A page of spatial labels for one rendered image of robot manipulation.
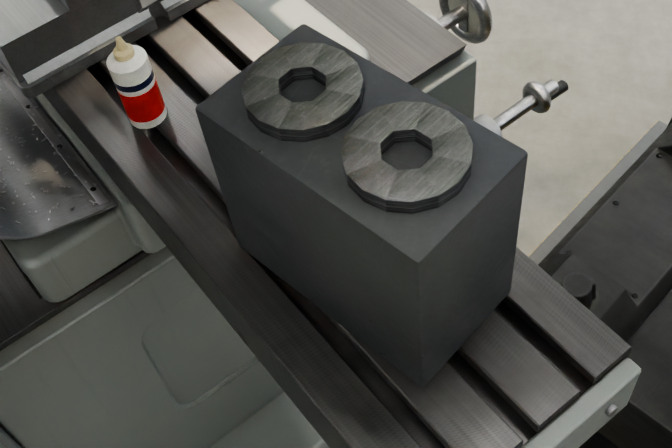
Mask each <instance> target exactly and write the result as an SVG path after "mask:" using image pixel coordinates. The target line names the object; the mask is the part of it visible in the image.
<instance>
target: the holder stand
mask: <svg viewBox="0 0 672 448"><path fill-rule="evenodd" d="M195 111H196V114H197V117H198V120H199V123H200V126H201V129H202V132H203V135H204V139H205V142H206V145H207V148H208V151H209V154H210V157H211V160H212V163H213V166H214V169H215V173H216V176H217V179H218V182H219V185H220V188H221V191H222V194H223V197H224V200H225V203H226V207H227V210H228V213H229V216H230V219H231V222H232V225H233V228H234V231H235V234H236V237H237V241H238V244H239V246H240V247H242V248H243V249H244V250H246V251H247V252H248V253H249V254H251V255H252V256H253V257H254V258H256V259H257V260H258V261H260V262H261V263H262V264H263V265H265V266H266V267H267V268H269V269H270V270H271V271H272V272H274V273H275V274H276V275H278V276H279V277H280V278H281V279H283V280H284V281H285V282H286V283H288V284H289V285H290V286H292V287H293V288H294V289H295V290H297V291H298V292H299V293H301V294H302V295H303V296H304V297H306V298H307V299H308V300H310V301H311V302H312V303H313V304H315V305H316V306H317V307H319V308H320V309H321V310H322V311H324V312H325V313H326V314H327V315H329V316H330V317H331V318H333V319H334V320H335V321H336V322H338V323H339V324H340V325H342V326H343V327H344V328H345V329H347V330H348V331H349V332H351V333H352V334H353V335H354V336H356V337H357V338H358V339H360V340H361V341H362V342H363V343H365V344H366V345H367V346H368V347H370V348H371V349H372V350H374V351H375V352H376V353H377V354H379V355H380V356H381V357H383V358H384V359H385V360H386V361H388V362H389V363H390V364H392V365H393V366H394V367H395V368H397V369H398V370H399V371H401V372H402V373H403V374H404V375H406V376H407V377H408V378H409V379H411V380H412V381H413V382H415V383H416V384H417V385H418V386H421V387H423V386H425V385H426V384H427V383H428V382H429V381H430V380H431V379H432V378H433V377H434V376H435V374H436V373H437V372H438V371H439V370H440V369H441V368H442V367H443V366H444V364H445V363H446V362H447V361H448V360H449V359H450V358H451V357H452V356H453V354H454V353H455V352H456V351H457V350H458V349H459V348H460V347H461V346H462V345H463V343H464V342H465V341H466V340H467V339H468V338H469V337H470V336H471V335H472V333H473V332H474V331H475V330H476V329H477V328H478V327H479V326H480V325H481V324H482V322H483V321H484V320H485V319H486V318H487V317H488V316H489V315H490V314H491V312H492V311H493V310H494V309H495V308H496V307H497V306H498V305H499V304H500V303H501V301H502V300H503V299H504V298H505V297H506V296H507V295H508V294H509V293H510V290H511V282H512V275H513V267H514V259H515V251H516V244H517V236H518V228H519V220H520V213H521V205H522V197H523V189H524V182H525V174H526V166H527V159H528V153H527V152H526V151H525V150H524V149H522V148H520V147H519V146H517V145H515V144H513V143H512V142H510V141H508V140H506V139H505V138H503V137H501V136H499V135H498V134H496V133H494V132H493V131H491V130H489V129H487V128H486V127H484V126H482V125H480V124H479V123H477V122H475V121H473V120H472V119H470V118H468V117H466V116H465V115H463V114H461V113H459V112H458V111H456V110H454V109H452V108H451V107H449V106H447V105H445V104H444V103H442V102H440V101H438V100H437V99H435V98H433V97H432V96H430V95H428V94H426V93H425V92H423V91H421V90H419V89H418V88H416V87H414V86H412V85H411V84H409V83H407V82H405V81H404V80H402V79H400V78H398V77H397V76H395V75H393V74H391V73H390V72H388V71H386V70H384V69H383V68H381V67H379V66H377V65H376V64H374V63H372V62H371V61H369V60H367V59H365V58H364V57H362V56H360V55H358V54H357V53H355V52H353V51H351V50H350V49H348V48H346V47H344V46H343V45H341V44H339V43H337V42H336V41H334V40H332V39H330V38H329V37H327V36H325V35H323V34H322V33H320V32H318V31H316V30H315V29H313V28H311V27H310V26H308V25H306V24H302V25H300V26H299V27H297V28H296V29H295V30H293V31H292V32H291V33H290V34H288V35H287V36H286V37H284V38H283V39H282V40H281V41H279V42H278V43H277V44H276V45H274V46H273V47H272V48H270V49H269V50H268V51H267V52H265V53H264V54H263V55H261V56H260V57H259V58H258V59H256V60H255V61H254V62H252V63H251V64H250V65H249V66H247V67H246V68H245V69H243V70H242V71H241V72H240V73H238V74H237V75H236V76H234V77H233V78H232V79H231V80H229V81H228V82H227V83H225V84H224V85H223V86H222V87H220V88H219V89H218V90H217V91H215V92H214V93H213V94H211V95H210V96H209V97H208V98H206V99H205V100H204V101H202V102H201V103H200V104H199V105H197V107H196V109H195Z"/></svg>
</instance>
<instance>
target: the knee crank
mask: <svg viewBox="0 0 672 448"><path fill-rule="evenodd" d="M566 91H568V84H567V82H565V81H563V80H560V81H558V82H556V81H555V80H552V79H550V80H549V81H547V82H546V83H544V84H543V85H542V84H540V83H538V82H535V81H531V82H528V83H526V84H525V86H524V87H523V90H522V96H523V98H522V99H521V100H520V101H518V102H517V103H515V104H514V105H512V106H511V107H509V108H508V109H506V110H505V111H504V112H502V113H501V114H499V115H498V116H496V117H495V118H493V119H492V118H491V117H489V116H488V115H485V114H480V115H478V116H477V117H475V118H474V121H475V122H477V123H479V124H480V125H482V126H484V127H486V128H487V129H489V130H491V131H493V132H494V133H496V134H498V135H499V136H501V137H503V136H502V132H501V131H502V130H503V129H505V128H506V127H508V126H509V125H511V124H512V123H513V122H515V121H516V120H518V119H519V118H521V117H522V116H523V115H525V114H526V113H528V112H529V111H531V110H532V111H534V112H536V113H545V112H547V111H548V110H549V109H550V107H551V101H552V100H554V99H555V98H557V97H558V96H560V95H561V94H563V93H565V92H566Z"/></svg>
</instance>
